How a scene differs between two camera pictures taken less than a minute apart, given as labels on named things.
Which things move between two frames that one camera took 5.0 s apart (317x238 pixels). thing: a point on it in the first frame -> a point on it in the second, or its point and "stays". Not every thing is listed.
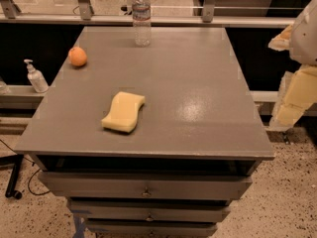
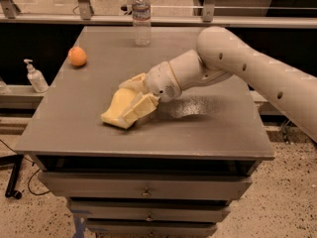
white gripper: (306, 39) -> (162, 79)
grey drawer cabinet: (148, 131) stays
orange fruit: (77, 56) stays
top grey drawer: (146, 185) stays
